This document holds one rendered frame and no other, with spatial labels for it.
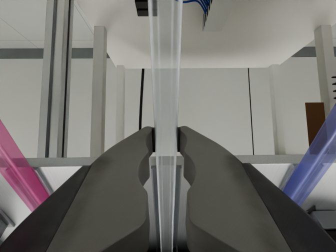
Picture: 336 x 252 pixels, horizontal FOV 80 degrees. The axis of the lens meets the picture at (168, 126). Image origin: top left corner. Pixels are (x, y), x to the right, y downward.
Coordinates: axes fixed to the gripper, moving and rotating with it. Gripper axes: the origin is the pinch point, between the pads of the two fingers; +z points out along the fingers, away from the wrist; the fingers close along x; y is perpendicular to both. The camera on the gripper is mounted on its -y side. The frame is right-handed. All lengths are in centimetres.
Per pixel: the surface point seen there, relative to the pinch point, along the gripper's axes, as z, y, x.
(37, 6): 149, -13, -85
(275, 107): 65, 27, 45
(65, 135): 26.2, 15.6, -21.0
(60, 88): 29.1, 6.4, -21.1
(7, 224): 2.8, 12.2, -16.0
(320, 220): 1.8, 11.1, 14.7
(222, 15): 42.2, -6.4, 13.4
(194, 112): 160, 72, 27
